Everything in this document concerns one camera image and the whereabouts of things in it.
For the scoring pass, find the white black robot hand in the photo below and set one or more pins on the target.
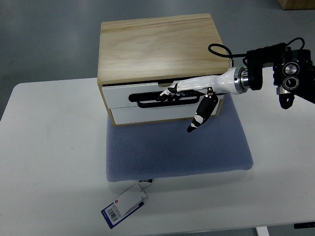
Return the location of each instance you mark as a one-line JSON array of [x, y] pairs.
[[213, 84]]

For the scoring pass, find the black drawer handle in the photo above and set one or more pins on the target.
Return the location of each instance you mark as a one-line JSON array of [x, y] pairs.
[[155, 99]]

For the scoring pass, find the white drawer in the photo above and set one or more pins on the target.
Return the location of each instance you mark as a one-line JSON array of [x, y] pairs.
[[116, 96], [131, 115]]

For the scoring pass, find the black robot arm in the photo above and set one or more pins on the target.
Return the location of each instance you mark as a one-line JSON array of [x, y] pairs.
[[293, 72]]

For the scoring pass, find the wooden drawer cabinet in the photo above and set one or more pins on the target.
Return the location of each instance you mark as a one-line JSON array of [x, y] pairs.
[[163, 50]]

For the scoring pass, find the cardboard box corner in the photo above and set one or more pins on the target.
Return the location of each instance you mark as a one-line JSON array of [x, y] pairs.
[[297, 4]]

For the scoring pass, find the blue grey mesh cushion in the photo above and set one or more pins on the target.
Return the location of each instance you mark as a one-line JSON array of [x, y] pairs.
[[166, 149]]

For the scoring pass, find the white table leg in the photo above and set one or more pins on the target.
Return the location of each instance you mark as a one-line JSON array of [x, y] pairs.
[[262, 231]]

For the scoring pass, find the white blue product tag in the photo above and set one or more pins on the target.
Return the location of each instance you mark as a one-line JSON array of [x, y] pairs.
[[126, 204]]

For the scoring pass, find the black table bracket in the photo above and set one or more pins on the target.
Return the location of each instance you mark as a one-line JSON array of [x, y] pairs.
[[304, 225]]

